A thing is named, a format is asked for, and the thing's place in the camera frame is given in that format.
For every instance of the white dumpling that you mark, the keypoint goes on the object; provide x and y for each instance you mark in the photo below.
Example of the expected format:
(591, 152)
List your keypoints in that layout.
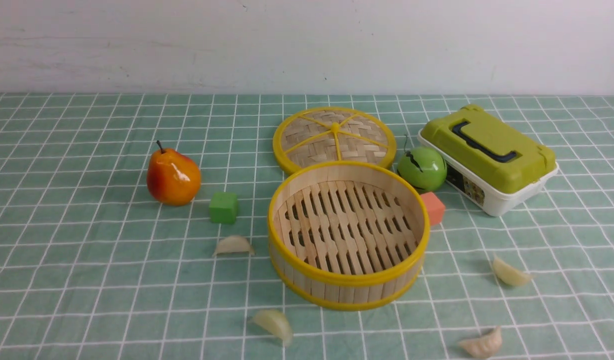
(233, 244)

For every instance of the pale dumpling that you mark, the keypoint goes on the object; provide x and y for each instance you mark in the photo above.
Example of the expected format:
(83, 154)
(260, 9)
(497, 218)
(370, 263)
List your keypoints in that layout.
(508, 274)
(276, 323)

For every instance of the tan dumpling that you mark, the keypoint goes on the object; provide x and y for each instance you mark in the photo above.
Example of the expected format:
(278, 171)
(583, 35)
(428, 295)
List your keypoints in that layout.
(483, 347)

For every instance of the woven bamboo steamer lid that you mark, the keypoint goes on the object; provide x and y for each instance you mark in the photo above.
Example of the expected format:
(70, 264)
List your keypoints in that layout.
(326, 134)

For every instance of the bamboo steamer tray yellow rim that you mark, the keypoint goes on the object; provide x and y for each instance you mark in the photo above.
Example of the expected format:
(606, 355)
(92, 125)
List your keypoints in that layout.
(347, 235)

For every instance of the green foam cube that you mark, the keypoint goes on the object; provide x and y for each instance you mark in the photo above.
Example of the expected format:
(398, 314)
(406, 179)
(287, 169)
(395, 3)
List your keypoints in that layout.
(223, 208)

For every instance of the green toy apple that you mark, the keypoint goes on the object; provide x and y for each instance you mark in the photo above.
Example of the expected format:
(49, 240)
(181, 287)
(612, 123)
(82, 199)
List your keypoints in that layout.
(422, 167)

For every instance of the orange foam cube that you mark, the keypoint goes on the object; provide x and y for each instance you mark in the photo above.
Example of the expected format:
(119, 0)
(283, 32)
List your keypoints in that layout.
(434, 207)

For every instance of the orange red toy pear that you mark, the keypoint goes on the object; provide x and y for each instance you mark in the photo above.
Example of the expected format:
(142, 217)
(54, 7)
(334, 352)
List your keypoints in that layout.
(172, 178)

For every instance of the green white lunch box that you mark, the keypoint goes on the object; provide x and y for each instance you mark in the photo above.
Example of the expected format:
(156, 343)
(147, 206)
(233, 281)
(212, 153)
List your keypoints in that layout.
(490, 162)

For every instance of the green checkered tablecloth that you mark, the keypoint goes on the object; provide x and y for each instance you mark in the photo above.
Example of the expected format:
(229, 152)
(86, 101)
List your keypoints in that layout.
(93, 267)

